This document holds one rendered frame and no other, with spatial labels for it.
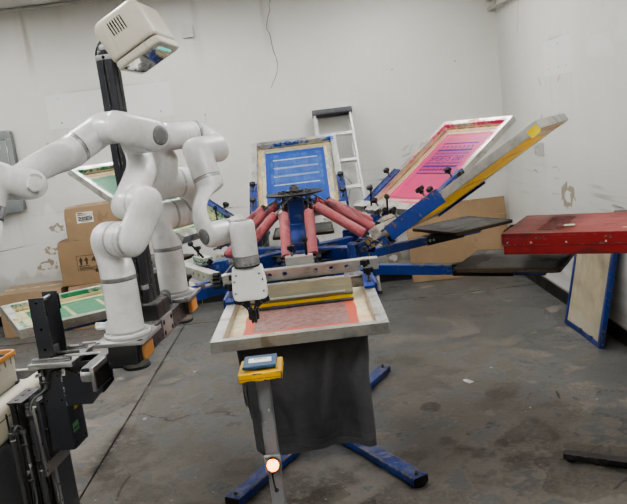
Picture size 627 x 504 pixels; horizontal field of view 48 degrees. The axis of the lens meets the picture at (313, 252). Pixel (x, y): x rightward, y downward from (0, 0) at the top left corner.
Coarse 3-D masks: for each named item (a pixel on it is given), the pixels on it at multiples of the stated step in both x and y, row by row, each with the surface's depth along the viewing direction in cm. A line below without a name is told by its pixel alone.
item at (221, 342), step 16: (368, 288) 276; (368, 304) 265; (224, 320) 254; (384, 320) 230; (224, 336) 237; (240, 336) 232; (256, 336) 229; (272, 336) 229; (288, 336) 229; (304, 336) 229; (320, 336) 229; (336, 336) 229; (352, 336) 229
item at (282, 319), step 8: (264, 312) 272; (272, 312) 271; (280, 312) 269; (288, 312) 268; (296, 312) 267; (248, 320) 263; (264, 320) 261; (272, 320) 259; (280, 320) 258; (288, 320) 257; (296, 320) 256; (248, 328) 253; (256, 328) 251; (264, 328) 250; (272, 328) 249; (280, 328) 248; (288, 328) 247; (296, 328) 246
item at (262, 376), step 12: (240, 372) 208; (252, 372) 207; (264, 372) 206; (276, 372) 206; (264, 384) 211; (264, 396) 212; (264, 408) 213; (264, 420) 213; (264, 432) 214; (276, 432) 216; (264, 444) 215; (276, 444) 215; (264, 456) 214; (276, 456) 214; (276, 480) 217; (276, 492) 218
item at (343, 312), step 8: (320, 304) 274; (328, 304) 273; (336, 304) 271; (344, 304) 270; (352, 304) 269; (304, 312) 265; (312, 312) 264; (320, 312) 263; (328, 312) 261; (336, 312) 260; (344, 312) 259; (352, 312) 257; (304, 320) 254; (312, 320) 253; (320, 320) 252; (328, 320) 251; (336, 320) 250; (344, 320) 248; (352, 320) 247; (304, 328) 244
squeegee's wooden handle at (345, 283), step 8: (320, 280) 279; (328, 280) 279; (336, 280) 278; (344, 280) 278; (272, 288) 279; (280, 288) 278; (288, 288) 278; (296, 288) 278; (304, 288) 277; (312, 288) 277; (320, 288) 277; (328, 288) 277; (336, 288) 276; (344, 288) 276; (272, 296) 277; (280, 296) 276
